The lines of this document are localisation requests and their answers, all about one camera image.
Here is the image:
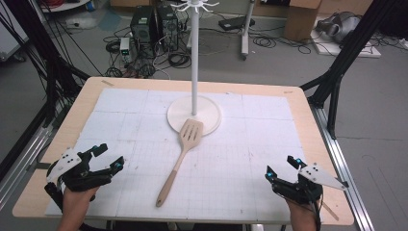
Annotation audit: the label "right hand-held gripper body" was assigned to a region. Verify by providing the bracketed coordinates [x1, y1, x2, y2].
[274, 163, 349, 206]

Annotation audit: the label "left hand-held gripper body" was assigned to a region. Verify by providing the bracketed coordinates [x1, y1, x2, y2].
[43, 147, 112, 210]

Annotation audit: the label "wooden slotted spatula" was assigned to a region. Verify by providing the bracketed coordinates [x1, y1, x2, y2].
[155, 118, 205, 208]

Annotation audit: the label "white hook rack stand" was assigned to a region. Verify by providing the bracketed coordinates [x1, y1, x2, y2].
[166, 0, 223, 138]

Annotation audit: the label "person's right hand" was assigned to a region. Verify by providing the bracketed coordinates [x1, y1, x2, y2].
[284, 197, 319, 231]

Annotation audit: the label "person's left hand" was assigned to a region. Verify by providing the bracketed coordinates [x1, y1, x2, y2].
[57, 186, 100, 231]

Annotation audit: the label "white grid mat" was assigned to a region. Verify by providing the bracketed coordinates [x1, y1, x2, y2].
[44, 88, 321, 225]

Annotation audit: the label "thin wooden stick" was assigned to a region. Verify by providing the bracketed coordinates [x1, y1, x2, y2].
[321, 201, 341, 222]

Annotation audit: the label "small grey power supply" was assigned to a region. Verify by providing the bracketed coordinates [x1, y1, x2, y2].
[119, 37, 133, 64]

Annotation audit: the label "white floor board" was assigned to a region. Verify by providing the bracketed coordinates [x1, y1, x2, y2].
[310, 30, 382, 59]

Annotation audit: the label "black computer tower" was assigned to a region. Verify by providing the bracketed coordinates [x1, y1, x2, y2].
[156, 4, 180, 52]
[129, 6, 156, 44]

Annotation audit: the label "white pole stand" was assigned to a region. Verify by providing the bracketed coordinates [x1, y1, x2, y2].
[240, 0, 256, 61]

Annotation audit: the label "cardboard box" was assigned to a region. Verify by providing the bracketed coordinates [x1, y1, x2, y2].
[283, 0, 322, 42]

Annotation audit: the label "grey vacuum cleaner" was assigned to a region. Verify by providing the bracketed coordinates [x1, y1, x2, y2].
[316, 12, 362, 44]

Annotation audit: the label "round white table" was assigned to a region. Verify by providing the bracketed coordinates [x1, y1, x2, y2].
[39, 0, 91, 13]

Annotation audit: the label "flat black device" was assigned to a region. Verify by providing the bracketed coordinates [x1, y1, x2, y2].
[218, 15, 257, 32]

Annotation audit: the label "aluminium rail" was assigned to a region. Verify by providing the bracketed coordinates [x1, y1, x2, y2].
[309, 104, 375, 231]
[0, 124, 54, 210]

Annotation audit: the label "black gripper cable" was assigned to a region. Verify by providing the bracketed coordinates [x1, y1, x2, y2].
[307, 189, 323, 231]

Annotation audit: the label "black metal frame stand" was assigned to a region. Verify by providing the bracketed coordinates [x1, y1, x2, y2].
[299, 0, 398, 141]
[0, 0, 91, 127]

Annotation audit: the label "tangled black floor cables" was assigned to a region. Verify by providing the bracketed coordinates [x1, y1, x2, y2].
[103, 27, 193, 80]

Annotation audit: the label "coiled black floor cable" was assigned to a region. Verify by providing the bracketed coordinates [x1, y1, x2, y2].
[252, 34, 313, 55]

